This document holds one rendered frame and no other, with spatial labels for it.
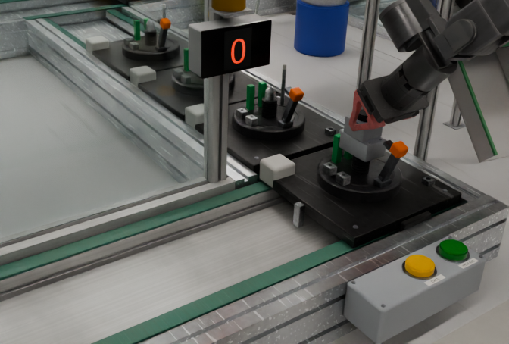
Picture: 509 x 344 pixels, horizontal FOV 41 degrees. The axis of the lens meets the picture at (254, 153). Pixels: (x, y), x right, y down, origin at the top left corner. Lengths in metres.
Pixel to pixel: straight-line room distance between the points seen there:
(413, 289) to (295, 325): 0.17
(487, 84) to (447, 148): 0.29
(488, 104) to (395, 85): 0.33
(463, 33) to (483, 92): 0.39
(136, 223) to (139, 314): 0.17
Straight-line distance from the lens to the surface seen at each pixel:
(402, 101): 1.00
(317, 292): 0.91
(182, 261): 1.02
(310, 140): 1.26
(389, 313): 0.91
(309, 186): 1.11
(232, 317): 0.87
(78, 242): 1.03
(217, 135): 1.09
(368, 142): 1.09
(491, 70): 1.33
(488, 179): 1.46
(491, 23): 0.92
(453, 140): 1.60
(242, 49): 1.00
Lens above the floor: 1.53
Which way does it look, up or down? 28 degrees down
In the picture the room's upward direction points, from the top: 2 degrees clockwise
